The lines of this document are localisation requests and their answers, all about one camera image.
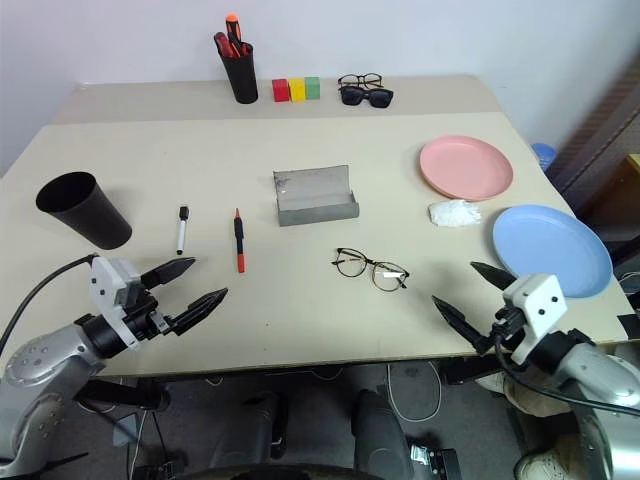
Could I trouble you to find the white marker with black cap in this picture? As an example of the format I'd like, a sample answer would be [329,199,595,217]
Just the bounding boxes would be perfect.
[174,203,192,257]

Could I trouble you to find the black table frame bar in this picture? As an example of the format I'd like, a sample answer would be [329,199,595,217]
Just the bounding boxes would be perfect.
[74,378,172,412]

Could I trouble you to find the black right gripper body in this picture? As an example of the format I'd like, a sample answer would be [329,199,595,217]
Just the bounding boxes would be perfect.
[474,306,525,357]

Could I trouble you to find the brown wooden furniture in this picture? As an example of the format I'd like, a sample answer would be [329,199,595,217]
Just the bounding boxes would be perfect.
[543,62,640,264]

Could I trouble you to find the crumpled white tissue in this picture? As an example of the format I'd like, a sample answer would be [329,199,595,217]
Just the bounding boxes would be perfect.
[427,198,483,229]

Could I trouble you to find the pink plate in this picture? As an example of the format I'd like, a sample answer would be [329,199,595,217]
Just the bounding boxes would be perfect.
[418,134,515,203]

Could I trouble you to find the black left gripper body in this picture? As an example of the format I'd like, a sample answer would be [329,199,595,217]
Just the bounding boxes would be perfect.
[121,291,182,342]

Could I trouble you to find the black sunglasses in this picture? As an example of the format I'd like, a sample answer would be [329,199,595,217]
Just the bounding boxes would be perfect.
[338,85,395,110]

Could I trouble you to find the white cable on floor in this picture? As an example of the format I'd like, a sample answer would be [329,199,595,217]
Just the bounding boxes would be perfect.
[385,360,445,422]

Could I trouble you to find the black cup holding tools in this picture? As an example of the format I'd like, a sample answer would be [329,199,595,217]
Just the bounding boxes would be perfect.
[218,40,260,106]

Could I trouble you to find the orange-tipped black screwdriver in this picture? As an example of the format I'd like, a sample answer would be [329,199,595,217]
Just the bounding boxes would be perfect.
[225,12,245,47]

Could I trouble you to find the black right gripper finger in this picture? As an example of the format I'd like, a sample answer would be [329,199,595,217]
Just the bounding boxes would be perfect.
[430,294,490,347]
[469,260,520,293]

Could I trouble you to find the tortoiseshell glasses with white tag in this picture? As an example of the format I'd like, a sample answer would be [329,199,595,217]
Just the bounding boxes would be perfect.
[331,246,412,294]

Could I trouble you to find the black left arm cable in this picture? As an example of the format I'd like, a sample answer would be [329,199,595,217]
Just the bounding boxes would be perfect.
[0,253,100,357]

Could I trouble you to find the empty black cup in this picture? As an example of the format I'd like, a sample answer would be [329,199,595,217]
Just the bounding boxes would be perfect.
[34,171,135,252]

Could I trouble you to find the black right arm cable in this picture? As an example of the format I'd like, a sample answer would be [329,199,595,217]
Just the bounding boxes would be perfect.
[492,329,640,416]

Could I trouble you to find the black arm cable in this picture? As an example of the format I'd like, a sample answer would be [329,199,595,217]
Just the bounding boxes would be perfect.
[0,253,100,357]
[492,329,640,416]

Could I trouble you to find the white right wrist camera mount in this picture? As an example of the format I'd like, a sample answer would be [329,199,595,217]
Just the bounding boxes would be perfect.
[501,273,569,365]

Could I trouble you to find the red and black pen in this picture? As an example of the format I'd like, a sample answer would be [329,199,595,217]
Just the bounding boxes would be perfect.
[232,206,248,275]

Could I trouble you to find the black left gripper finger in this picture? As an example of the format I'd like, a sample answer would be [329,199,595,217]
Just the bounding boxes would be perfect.
[171,287,230,336]
[140,256,198,291]

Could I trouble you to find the blue bottle cap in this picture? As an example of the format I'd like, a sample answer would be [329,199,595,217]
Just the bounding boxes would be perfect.
[530,142,558,174]

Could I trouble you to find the blue plate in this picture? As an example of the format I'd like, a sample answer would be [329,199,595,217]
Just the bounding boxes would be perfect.
[491,205,615,301]

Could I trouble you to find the open grey glasses case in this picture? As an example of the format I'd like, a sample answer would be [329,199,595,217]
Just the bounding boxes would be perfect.
[271,164,361,229]

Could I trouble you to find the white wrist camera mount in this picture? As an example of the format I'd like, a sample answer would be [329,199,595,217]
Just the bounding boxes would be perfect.
[89,255,145,352]
[501,273,569,365]

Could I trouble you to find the thin brown-framed glasses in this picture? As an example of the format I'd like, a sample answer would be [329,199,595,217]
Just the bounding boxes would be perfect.
[336,72,385,92]

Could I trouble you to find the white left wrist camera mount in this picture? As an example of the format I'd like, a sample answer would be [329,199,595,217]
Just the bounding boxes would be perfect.
[89,255,145,352]

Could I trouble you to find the dark rounded shape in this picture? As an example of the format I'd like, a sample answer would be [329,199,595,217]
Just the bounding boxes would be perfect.
[208,388,292,474]
[348,387,417,480]

